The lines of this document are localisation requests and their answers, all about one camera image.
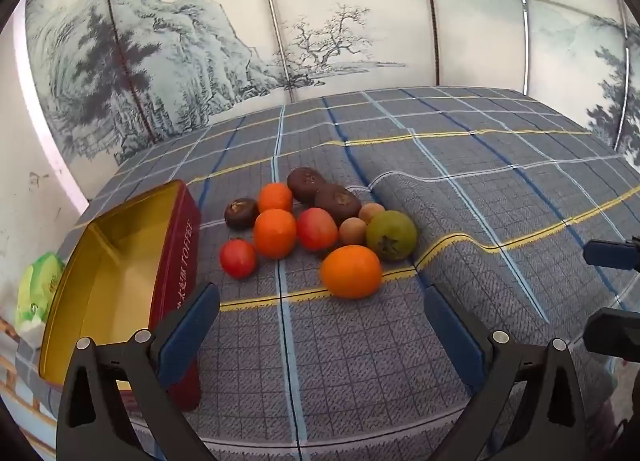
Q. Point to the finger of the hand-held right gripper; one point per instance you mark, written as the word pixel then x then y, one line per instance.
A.
pixel 610 333
pixel 605 253

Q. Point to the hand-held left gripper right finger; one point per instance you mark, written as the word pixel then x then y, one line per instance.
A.
pixel 457 336

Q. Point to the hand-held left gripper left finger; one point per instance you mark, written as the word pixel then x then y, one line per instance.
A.
pixel 187 341

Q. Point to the small red tomato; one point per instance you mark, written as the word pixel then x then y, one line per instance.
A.
pixel 238 257

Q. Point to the red and gold tin box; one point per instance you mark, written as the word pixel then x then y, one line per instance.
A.
pixel 115 266

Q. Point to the green persimmon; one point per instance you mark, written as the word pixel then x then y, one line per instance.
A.
pixel 391 235

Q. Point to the large orange tangerine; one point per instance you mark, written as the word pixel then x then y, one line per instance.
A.
pixel 351 271

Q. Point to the small dark brown mangosteen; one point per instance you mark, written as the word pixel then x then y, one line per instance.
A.
pixel 241 212

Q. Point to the tan longan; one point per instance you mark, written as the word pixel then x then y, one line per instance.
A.
pixel 371 212
pixel 352 231

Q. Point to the grey plaid cloth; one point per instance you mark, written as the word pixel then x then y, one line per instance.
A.
pixel 350 366

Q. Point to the green tissue packet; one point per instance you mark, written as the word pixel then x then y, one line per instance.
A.
pixel 37 291

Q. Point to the wooden chair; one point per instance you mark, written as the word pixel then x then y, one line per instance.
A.
pixel 12 381

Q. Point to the ink landscape painted screen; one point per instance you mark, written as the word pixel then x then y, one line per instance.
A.
pixel 200 41

